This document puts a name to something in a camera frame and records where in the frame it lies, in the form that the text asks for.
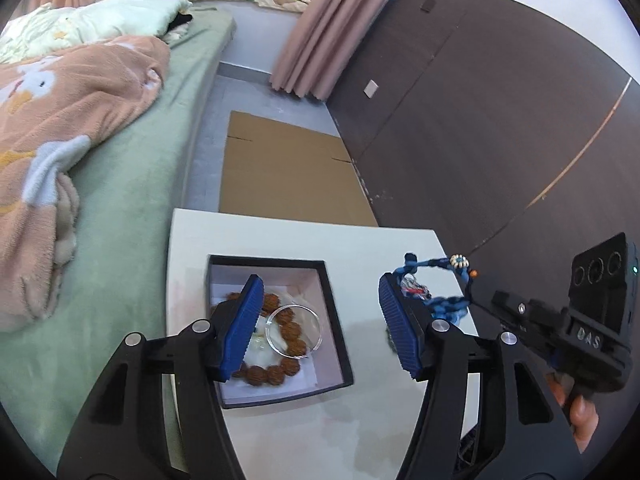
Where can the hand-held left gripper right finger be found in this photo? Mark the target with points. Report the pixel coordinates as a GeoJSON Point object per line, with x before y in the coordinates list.
{"type": "Point", "coordinates": [400, 332]}

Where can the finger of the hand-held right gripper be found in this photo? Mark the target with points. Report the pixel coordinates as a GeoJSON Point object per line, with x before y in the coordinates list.
{"type": "Point", "coordinates": [482, 306]}

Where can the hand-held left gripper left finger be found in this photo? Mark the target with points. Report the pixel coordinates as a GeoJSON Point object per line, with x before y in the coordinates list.
{"type": "Point", "coordinates": [245, 327]}

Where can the black jewelry box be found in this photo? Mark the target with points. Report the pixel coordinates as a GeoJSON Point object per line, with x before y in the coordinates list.
{"type": "Point", "coordinates": [330, 320]}

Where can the person's right hand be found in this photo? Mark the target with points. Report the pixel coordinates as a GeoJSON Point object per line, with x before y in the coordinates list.
{"type": "Point", "coordinates": [585, 417]}

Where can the clear glass bangle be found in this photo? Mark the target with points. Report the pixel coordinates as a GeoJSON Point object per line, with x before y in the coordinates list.
{"type": "Point", "coordinates": [314, 324]}

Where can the flat cardboard sheet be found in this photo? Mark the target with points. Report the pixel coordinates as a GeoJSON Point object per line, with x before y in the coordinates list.
{"type": "Point", "coordinates": [285, 170]}

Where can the green bed mattress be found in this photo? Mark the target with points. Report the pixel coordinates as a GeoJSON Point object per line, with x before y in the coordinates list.
{"type": "Point", "coordinates": [140, 185]}

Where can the peach floral blanket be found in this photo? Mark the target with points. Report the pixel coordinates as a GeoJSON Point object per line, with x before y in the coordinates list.
{"type": "Point", "coordinates": [65, 125]}

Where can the pink curtain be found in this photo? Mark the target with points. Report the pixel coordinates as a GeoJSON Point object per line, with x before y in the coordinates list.
{"type": "Point", "coordinates": [330, 25]}

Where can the light green pillow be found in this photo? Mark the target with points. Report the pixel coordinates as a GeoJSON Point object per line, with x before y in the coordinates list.
{"type": "Point", "coordinates": [110, 17]}

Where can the white wall switch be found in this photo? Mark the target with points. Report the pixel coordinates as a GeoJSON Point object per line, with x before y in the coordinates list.
{"type": "Point", "coordinates": [371, 88]}

